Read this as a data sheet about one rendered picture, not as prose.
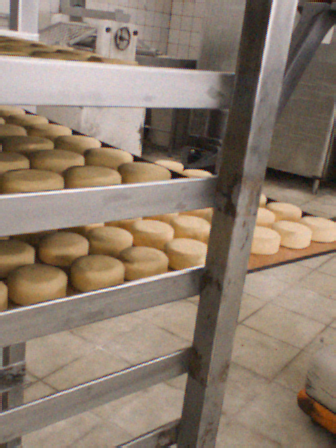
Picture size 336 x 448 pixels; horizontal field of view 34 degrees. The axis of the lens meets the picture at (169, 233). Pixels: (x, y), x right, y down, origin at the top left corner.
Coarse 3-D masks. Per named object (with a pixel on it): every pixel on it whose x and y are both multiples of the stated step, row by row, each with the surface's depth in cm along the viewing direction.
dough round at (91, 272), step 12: (72, 264) 51; (84, 264) 51; (96, 264) 52; (108, 264) 52; (120, 264) 52; (72, 276) 51; (84, 276) 50; (96, 276) 50; (108, 276) 50; (120, 276) 51; (84, 288) 50; (96, 288) 50
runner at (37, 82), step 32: (0, 64) 34; (32, 64) 36; (64, 64) 37; (96, 64) 39; (0, 96) 35; (32, 96) 36; (64, 96) 38; (96, 96) 39; (128, 96) 41; (160, 96) 43; (192, 96) 45; (224, 96) 47
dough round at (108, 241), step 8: (88, 232) 59; (96, 232) 59; (104, 232) 60; (112, 232) 60; (120, 232) 60; (128, 232) 61; (88, 240) 58; (96, 240) 58; (104, 240) 58; (112, 240) 58; (120, 240) 58; (128, 240) 59; (96, 248) 58; (104, 248) 57; (112, 248) 58; (120, 248) 58; (112, 256) 58
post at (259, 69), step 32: (256, 0) 44; (288, 0) 44; (256, 32) 45; (288, 32) 45; (256, 64) 45; (256, 96) 45; (256, 128) 47; (224, 160) 49; (256, 160) 48; (224, 192) 50; (256, 192) 50; (224, 224) 50; (224, 256) 51; (224, 288) 51; (224, 320) 53; (192, 352) 56; (224, 352) 55; (192, 384) 57; (224, 384) 57; (192, 416) 57
